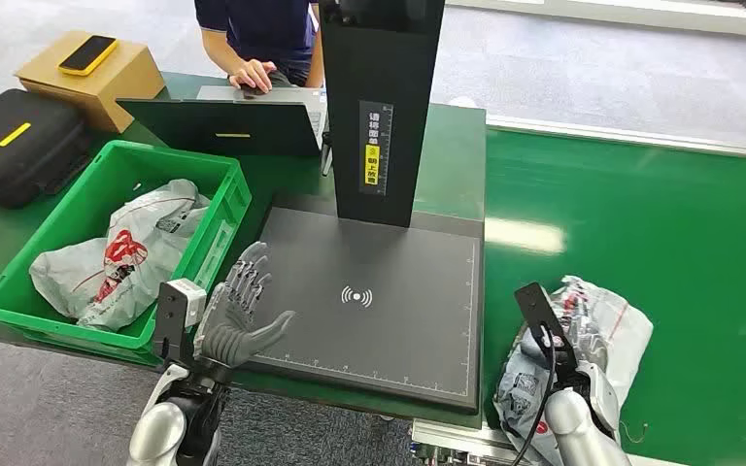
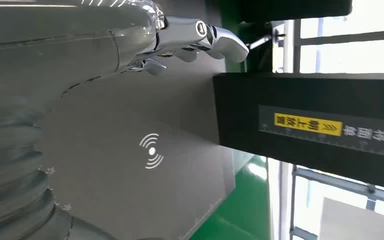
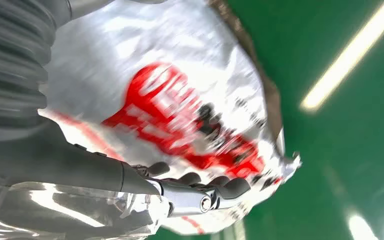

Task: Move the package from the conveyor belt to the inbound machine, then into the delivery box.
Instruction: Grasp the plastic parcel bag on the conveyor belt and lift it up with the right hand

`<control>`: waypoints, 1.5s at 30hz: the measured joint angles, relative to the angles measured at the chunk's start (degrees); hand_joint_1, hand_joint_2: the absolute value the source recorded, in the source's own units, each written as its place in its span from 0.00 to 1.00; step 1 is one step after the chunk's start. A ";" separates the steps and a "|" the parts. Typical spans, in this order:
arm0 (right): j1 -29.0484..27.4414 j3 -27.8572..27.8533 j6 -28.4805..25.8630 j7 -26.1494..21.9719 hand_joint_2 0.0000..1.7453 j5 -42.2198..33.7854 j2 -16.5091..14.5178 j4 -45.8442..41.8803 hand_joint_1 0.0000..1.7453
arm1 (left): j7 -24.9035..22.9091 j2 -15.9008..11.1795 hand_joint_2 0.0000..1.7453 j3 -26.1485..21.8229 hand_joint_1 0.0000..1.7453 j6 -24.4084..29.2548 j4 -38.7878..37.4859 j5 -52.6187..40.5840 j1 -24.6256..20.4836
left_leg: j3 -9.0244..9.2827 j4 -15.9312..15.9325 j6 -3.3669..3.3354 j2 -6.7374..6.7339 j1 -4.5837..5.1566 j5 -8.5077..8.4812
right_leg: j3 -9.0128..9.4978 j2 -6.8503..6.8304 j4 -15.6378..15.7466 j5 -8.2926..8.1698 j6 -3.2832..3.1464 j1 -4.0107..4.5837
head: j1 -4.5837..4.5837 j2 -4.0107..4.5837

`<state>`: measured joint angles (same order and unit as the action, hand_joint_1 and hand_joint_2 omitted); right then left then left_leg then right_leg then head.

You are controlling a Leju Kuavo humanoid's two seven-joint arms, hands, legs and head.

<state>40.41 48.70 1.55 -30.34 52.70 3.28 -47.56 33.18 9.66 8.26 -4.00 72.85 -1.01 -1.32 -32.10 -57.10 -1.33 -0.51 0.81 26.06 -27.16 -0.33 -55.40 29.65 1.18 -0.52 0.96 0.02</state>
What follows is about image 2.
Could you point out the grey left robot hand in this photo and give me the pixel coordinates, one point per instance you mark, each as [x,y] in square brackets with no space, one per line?
[56,39]

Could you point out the black machine beam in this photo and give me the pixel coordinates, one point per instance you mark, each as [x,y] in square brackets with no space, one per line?
[311,96]

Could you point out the ribbed grey left arm sleeve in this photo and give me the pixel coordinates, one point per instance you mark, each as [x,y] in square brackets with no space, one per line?
[10,172]

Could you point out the silver metal rod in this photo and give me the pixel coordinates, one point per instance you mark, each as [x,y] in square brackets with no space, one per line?
[260,42]

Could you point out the black overhead panel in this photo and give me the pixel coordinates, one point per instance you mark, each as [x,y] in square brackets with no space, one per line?
[294,8]

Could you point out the yellow warning sticker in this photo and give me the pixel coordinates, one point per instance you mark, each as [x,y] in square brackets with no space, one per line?
[308,124]

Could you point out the green machine post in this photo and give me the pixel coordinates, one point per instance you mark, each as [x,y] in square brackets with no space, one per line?
[233,13]

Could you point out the white window frame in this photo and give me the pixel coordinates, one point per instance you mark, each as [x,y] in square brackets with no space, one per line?
[288,49]

